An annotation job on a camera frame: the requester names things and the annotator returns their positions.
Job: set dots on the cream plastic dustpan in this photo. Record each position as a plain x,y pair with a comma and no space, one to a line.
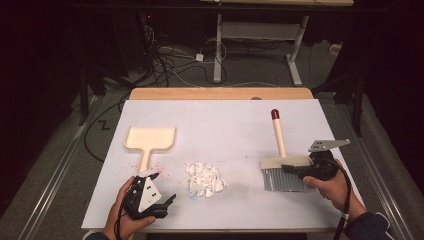
150,138

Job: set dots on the wooden table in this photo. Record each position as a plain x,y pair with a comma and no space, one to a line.
200,93

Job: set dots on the aluminium floor rail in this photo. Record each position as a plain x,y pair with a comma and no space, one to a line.
56,173
376,173

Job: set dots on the white power adapter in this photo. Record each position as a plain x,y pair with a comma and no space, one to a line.
199,57

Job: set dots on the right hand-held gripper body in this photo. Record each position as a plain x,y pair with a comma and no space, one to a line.
321,166

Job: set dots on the person's left hand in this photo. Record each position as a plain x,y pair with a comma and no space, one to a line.
116,216

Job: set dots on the white metal desk frame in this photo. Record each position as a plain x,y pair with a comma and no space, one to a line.
218,50

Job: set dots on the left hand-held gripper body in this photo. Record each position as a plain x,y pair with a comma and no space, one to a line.
148,196

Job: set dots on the black metal stand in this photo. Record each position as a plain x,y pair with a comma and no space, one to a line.
357,106

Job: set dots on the cream brush with grey bristles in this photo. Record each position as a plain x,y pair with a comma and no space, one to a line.
278,136

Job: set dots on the pile of white paper scraps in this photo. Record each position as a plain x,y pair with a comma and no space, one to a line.
205,180

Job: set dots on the person's right hand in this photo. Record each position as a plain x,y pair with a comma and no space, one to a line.
336,193

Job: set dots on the white board table cover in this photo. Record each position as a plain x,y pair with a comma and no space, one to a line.
216,120

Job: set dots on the round brown table grommet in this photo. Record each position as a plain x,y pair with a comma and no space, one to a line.
256,98

